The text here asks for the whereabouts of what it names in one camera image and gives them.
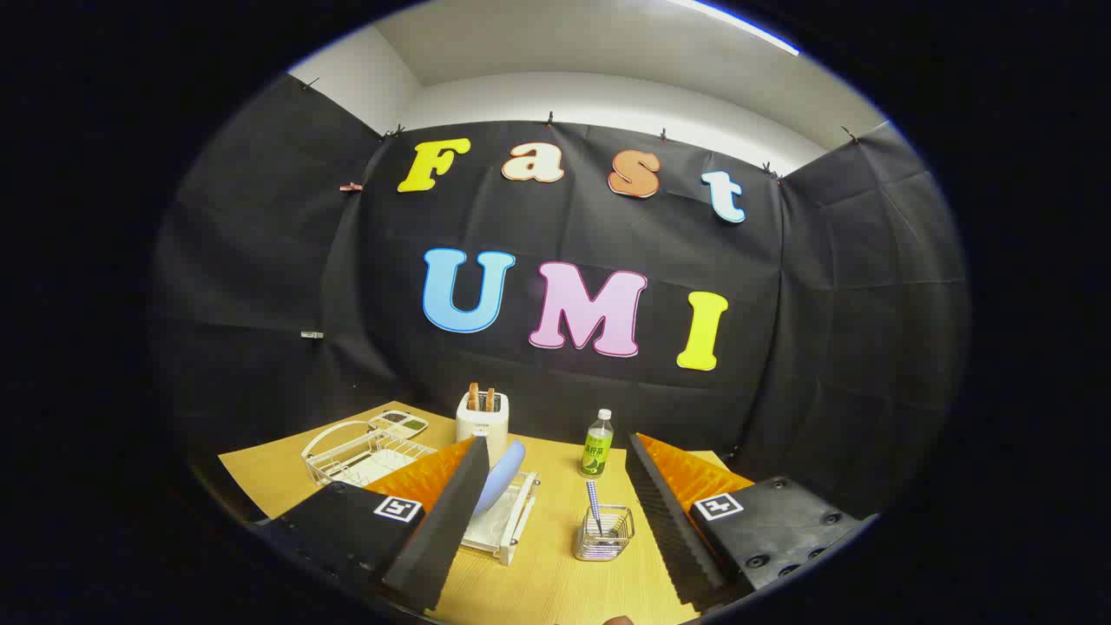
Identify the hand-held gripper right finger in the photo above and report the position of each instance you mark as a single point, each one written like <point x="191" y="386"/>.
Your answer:
<point x="664" y="521"/>

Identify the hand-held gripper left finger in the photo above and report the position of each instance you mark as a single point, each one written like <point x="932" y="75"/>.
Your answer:
<point x="447" y="521"/>

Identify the light blue plate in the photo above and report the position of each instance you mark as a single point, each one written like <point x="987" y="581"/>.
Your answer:
<point x="503" y="477"/>

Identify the green label drink bottle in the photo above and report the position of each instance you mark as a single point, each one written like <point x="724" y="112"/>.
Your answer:
<point x="596" y="451"/>

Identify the white toaster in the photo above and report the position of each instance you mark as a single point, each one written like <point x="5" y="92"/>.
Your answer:
<point x="482" y="427"/>

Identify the black backdrop cloth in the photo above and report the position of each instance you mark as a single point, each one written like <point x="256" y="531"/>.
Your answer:
<point x="825" y="304"/>

